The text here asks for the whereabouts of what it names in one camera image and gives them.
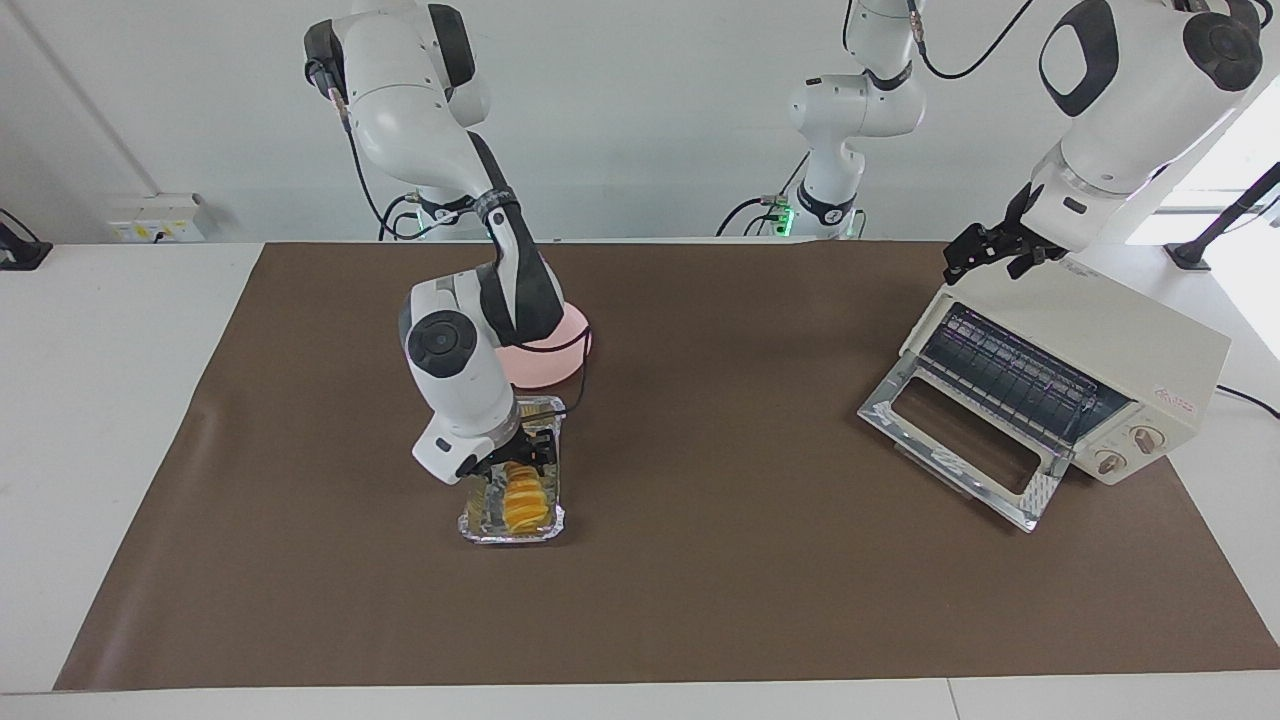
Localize white wall socket box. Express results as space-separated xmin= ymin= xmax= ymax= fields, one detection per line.
xmin=105 ymin=193 xmax=206 ymax=244

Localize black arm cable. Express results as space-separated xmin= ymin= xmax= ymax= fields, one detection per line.
xmin=310 ymin=60 xmax=596 ymax=416
xmin=905 ymin=0 xmax=1037 ymax=82

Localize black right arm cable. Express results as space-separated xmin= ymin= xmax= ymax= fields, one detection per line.
xmin=310 ymin=60 xmax=596 ymax=416

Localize aluminium foil tray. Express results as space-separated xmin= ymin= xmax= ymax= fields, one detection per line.
xmin=457 ymin=395 xmax=567 ymax=546

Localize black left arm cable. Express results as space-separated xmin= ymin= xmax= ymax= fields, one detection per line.
xmin=905 ymin=0 xmax=1037 ymax=82

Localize black tilted pole stand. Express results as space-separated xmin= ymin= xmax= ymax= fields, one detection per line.
xmin=1165 ymin=160 xmax=1280 ymax=273

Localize brown table mat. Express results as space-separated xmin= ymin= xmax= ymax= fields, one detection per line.
xmin=52 ymin=240 xmax=1280 ymax=693

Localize black left base cables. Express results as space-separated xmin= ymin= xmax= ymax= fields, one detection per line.
xmin=715 ymin=152 xmax=811 ymax=239

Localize sliced golden bread loaf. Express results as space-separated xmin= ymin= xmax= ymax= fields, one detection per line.
xmin=500 ymin=460 xmax=552 ymax=532

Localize black clamp stand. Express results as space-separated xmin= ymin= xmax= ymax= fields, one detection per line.
xmin=0 ymin=208 xmax=53 ymax=271

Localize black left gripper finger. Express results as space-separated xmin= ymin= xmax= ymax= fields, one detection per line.
xmin=1005 ymin=248 xmax=1063 ymax=281
xmin=945 ymin=225 xmax=1001 ymax=283

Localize metal wire oven rack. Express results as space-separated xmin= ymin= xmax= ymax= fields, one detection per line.
xmin=920 ymin=303 xmax=1126 ymax=451

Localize white toaster oven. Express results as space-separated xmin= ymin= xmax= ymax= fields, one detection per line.
xmin=900 ymin=255 xmax=1233 ymax=488

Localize chrome glass oven door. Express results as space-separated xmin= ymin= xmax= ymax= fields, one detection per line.
xmin=857 ymin=352 xmax=1076 ymax=534

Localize pink round plate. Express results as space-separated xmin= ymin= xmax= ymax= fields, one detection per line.
xmin=495 ymin=305 xmax=594 ymax=391

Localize black oven power cord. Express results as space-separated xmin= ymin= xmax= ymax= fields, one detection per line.
xmin=1215 ymin=385 xmax=1280 ymax=420

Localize black base cables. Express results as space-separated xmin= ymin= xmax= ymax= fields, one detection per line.
xmin=715 ymin=152 xmax=811 ymax=239
xmin=378 ymin=190 xmax=443 ymax=242

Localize black right base cables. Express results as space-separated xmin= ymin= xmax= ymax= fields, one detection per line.
xmin=378 ymin=190 xmax=443 ymax=242

